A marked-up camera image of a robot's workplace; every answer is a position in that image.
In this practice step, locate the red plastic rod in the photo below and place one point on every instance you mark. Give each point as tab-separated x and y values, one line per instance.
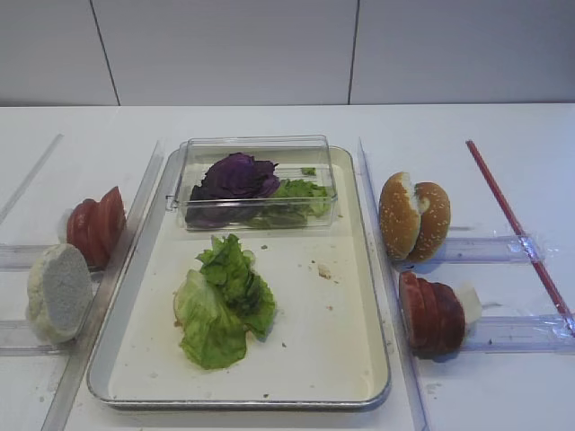
539	267

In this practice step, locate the green lettuce leaf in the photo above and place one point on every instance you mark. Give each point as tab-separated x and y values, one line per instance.
221	303

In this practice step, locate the clear rod far left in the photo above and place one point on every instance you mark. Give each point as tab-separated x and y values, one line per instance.
30	176

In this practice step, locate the sesame bun half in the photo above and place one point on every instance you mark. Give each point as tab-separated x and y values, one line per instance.
435	219
399	215

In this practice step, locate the clear rail right of tray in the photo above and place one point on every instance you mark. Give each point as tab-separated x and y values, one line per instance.
410	378

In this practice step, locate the clear rail left of tray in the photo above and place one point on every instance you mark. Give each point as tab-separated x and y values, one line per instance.
80	353

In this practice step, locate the red meat patty slices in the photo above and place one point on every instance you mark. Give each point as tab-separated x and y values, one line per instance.
432	314

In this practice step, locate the white wedge behind patties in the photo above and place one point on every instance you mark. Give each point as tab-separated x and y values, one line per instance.
471	305

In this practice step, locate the clear holder lower right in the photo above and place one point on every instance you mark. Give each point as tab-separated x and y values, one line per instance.
520	334

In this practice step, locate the cream metal tray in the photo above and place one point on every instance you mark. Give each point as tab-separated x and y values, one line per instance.
326	349

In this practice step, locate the clear holder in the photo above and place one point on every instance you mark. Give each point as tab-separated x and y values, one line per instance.
520	334
27	257
18	339
490	250

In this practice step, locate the clear plastic container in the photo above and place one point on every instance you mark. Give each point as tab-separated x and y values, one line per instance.
296	157

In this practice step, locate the clear holder lower left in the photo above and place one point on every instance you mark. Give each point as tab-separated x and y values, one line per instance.
18	339

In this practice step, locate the clear holder upper left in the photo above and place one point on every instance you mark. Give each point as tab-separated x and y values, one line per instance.
27	257

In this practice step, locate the clear rail of tray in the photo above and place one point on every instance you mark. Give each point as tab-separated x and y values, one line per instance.
80	353
410	378

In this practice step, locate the bottom bun slice on tray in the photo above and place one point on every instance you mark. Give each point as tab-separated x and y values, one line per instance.
175	307

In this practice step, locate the sesame bun rear half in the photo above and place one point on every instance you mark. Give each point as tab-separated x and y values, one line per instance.
435	219

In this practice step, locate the green lettuce in container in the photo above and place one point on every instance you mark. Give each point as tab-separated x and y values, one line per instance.
293	203

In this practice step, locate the sesame bun front half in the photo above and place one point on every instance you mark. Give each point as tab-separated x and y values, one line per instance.
399	215

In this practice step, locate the pale bun half left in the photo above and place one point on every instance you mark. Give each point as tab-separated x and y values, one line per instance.
59	291

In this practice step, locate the clear holder upper right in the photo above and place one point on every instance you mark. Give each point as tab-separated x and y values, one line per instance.
490	250

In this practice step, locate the left tomato slices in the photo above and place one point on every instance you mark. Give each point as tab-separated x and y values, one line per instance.
94	227

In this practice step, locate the bread crumb piece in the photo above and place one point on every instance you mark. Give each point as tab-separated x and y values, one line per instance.
324	271

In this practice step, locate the purple cabbage leaf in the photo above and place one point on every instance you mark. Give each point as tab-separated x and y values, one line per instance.
238	176

